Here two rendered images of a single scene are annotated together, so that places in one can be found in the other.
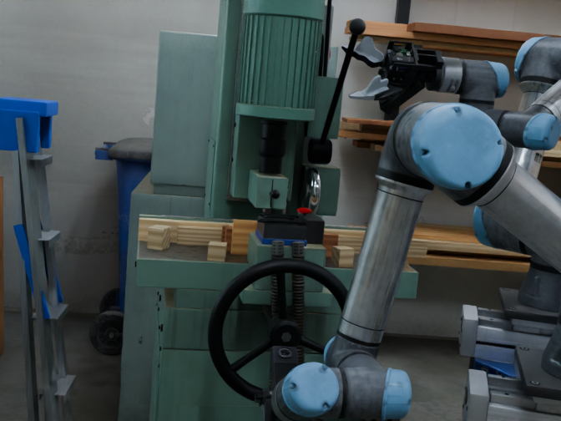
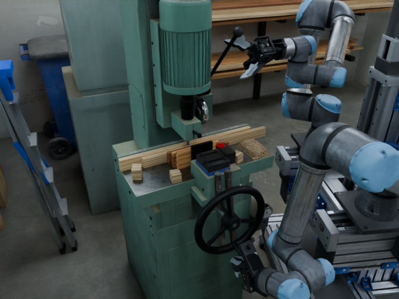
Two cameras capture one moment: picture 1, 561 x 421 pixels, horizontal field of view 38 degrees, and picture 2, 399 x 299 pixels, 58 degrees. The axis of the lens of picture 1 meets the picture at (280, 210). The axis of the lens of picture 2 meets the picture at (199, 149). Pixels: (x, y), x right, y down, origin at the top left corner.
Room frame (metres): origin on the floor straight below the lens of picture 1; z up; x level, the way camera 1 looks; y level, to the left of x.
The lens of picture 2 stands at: (0.60, 0.38, 1.68)
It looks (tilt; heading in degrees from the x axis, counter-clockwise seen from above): 31 degrees down; 342
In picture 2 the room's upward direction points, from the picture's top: straight up
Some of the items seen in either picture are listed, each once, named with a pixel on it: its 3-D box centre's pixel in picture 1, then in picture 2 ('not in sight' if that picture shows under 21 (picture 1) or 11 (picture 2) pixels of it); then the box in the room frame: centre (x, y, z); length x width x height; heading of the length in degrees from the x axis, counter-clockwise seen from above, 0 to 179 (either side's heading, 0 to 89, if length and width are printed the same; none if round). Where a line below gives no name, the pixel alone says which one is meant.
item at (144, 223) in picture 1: (270, 236); (189, 146); (1.85, 0.02, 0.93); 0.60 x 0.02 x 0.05; 100
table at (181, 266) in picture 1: (276, 272); (203, 172); (1.72, 0.00, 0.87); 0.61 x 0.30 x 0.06; 100
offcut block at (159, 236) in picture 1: (159, 237); (136, 171); (1.73, 0.26, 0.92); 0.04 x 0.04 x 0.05; 75
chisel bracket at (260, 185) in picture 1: (267, 192); (186, 126); (1.84, 0.03, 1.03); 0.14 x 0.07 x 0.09; 10
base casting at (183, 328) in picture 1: (251, 295); (177, 169); (1.95, 0.05, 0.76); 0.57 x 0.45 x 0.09; 10
